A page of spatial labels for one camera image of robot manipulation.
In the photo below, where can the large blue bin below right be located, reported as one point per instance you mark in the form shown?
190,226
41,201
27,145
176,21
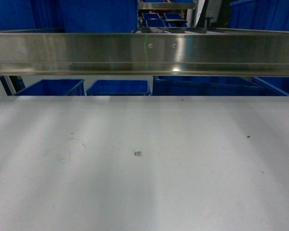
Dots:
210,86

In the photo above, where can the small QR code sticker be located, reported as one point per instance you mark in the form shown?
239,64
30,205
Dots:
138,153

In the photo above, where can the blue bin below middle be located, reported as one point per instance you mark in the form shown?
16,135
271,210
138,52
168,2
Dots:
119,88

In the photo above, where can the blue bin below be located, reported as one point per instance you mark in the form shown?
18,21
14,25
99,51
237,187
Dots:
55,87
119,88

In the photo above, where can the blue bin below left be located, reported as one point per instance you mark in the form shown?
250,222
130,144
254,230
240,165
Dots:
55,87

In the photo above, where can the large blue bin upper left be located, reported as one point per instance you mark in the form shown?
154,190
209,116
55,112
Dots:
74,16

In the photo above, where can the blue bin upper right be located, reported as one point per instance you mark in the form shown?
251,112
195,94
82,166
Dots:
270,15

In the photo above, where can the stainless steel shelf rail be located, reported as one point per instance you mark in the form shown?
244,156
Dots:
161,51

